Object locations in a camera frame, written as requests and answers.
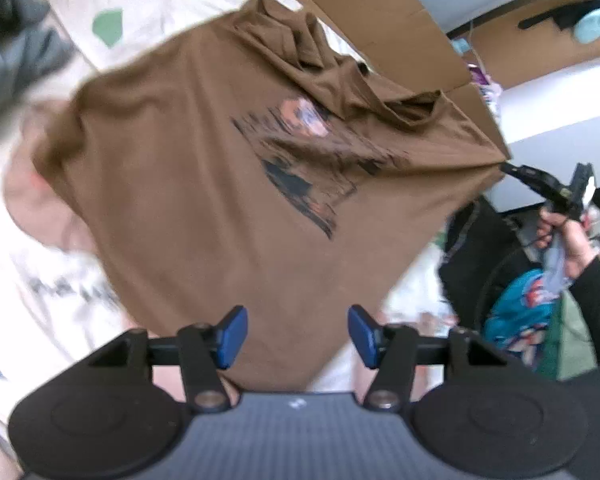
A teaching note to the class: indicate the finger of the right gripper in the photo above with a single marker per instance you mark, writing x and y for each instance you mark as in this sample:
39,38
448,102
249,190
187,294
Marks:
539,181

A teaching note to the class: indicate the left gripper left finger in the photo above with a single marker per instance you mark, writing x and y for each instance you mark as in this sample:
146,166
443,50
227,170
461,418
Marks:
204,352

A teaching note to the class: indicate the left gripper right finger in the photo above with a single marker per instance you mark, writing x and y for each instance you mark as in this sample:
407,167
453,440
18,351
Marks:
391,351

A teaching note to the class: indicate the brown t-shirt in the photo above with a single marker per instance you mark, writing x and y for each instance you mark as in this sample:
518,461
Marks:
245,162

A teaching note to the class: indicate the person right hand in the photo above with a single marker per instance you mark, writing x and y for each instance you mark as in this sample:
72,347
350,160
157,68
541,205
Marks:
580,253

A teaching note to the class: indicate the white purple refill pouch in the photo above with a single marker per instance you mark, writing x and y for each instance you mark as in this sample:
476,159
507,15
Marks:
489,89

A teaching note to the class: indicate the upright cardboard sheet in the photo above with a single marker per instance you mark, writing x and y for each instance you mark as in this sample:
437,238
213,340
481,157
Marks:
513,56

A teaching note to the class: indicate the green fabric bag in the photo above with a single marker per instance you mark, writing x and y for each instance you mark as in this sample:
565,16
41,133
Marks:
568,349

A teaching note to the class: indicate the flattened cardboard box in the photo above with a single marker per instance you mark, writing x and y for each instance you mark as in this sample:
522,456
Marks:
401,41

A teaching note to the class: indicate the grey-blue sweatshirt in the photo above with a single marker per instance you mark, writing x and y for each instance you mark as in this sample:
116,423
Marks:
29,50

